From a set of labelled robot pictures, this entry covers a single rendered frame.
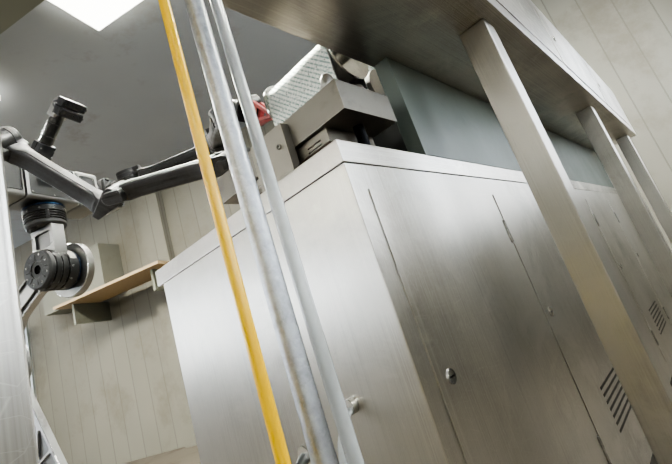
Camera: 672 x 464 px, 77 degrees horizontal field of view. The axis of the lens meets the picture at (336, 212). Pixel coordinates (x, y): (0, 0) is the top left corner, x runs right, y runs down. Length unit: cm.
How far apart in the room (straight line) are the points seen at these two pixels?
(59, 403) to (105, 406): 75
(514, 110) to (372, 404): 62
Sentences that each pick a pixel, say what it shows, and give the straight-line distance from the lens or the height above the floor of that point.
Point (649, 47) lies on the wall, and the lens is 435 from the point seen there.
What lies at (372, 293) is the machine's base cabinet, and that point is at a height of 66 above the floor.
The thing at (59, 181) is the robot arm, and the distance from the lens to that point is 155.
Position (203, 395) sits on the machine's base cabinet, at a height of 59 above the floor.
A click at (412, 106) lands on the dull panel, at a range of 95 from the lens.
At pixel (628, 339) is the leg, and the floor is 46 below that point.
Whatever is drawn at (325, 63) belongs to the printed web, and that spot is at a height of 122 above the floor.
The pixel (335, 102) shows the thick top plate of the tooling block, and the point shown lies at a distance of 75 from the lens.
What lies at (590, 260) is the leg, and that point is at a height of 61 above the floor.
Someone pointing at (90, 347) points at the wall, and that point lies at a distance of 606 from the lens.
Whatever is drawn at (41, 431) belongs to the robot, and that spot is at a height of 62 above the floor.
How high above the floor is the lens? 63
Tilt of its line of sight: 15 degrees up
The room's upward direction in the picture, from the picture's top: 18 degrees counter-clockwise
